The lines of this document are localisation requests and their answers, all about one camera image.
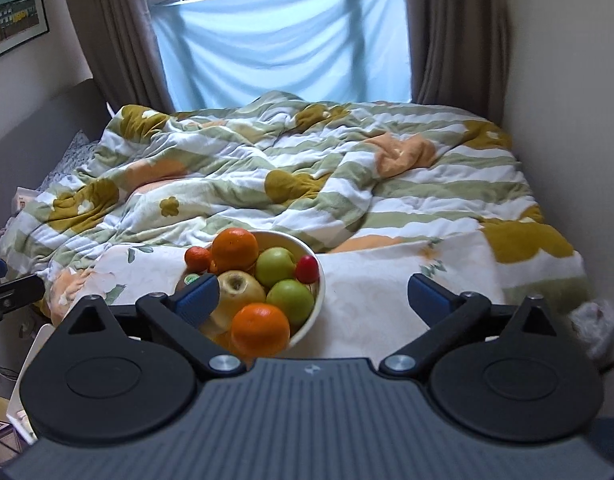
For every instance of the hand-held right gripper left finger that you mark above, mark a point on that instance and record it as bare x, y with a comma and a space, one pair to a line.
199, 296

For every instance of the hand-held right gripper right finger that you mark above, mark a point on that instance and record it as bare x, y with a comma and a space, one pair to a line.
427, 296

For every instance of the small mandarin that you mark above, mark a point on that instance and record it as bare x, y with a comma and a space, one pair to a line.
198, 258

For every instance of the large yellow-red apple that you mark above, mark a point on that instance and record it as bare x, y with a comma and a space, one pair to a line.
242, 290

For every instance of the large orange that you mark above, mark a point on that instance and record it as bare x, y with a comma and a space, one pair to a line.
234, 250
260, 330

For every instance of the red cherry tomato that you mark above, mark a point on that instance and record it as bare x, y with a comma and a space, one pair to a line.
307, 269

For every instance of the cream bowl with yellow print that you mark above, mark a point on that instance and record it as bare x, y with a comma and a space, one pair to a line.
312, 312

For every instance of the small white box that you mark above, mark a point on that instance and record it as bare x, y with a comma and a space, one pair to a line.
24, 199

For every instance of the grey bed headboard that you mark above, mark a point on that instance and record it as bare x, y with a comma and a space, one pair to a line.
27, 135

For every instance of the patterned grey pillow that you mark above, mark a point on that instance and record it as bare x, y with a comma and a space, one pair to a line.
74, 152

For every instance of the clear storage box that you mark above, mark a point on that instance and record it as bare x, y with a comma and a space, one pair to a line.
4, 435

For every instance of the striped floral blanket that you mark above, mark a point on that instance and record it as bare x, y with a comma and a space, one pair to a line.
287, 160

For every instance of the brown curtain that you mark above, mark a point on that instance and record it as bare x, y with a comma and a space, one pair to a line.
457, 35
122, 35

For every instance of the light blue window cloth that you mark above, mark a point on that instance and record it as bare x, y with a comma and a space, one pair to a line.
287, 45

